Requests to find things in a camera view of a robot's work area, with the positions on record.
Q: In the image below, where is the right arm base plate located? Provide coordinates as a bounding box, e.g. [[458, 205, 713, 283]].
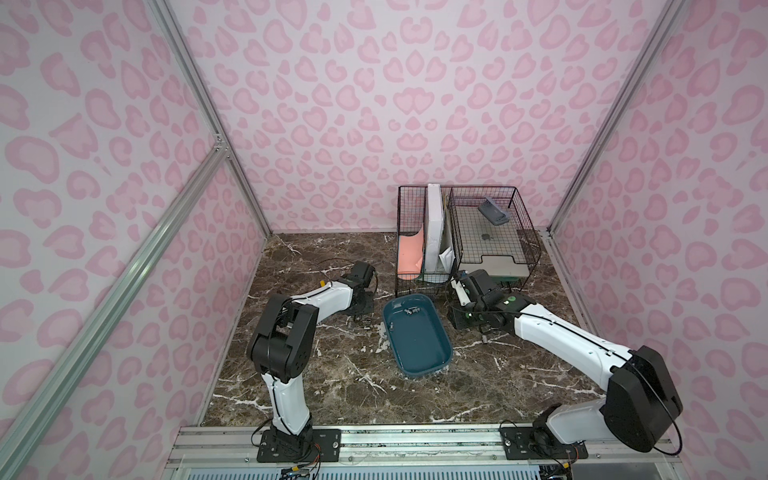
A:
[[499, 425, 589, 463]]

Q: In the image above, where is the teal plastic storage box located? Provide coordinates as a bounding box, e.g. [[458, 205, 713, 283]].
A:
[[382, 294, 453, 378]]

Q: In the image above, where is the grey stapler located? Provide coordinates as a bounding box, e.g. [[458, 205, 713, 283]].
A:
[[478, 197, 510, 226]]

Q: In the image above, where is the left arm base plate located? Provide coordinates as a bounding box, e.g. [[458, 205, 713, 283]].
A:
[[257, 426, 342, 463]]

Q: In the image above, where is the aluminium mounting rail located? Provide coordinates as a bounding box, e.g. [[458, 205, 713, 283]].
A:
[[161, 423, 687, 479]]

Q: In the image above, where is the black wire mesh organizer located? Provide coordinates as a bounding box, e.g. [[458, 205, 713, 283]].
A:
[[395, 183, 542, 296]]

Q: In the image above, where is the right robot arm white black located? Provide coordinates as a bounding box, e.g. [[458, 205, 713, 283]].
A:
[[451, 270, 683, 453]]

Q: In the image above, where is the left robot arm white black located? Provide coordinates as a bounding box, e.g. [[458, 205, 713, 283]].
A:
[[246, 261, 376, 440]]

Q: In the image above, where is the pink folder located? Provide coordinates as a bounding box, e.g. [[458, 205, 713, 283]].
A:
[[397, 229, 424, 281]]

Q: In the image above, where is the white document binder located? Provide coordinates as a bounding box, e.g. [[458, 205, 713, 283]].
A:
[[423, 184, 445, 284]]

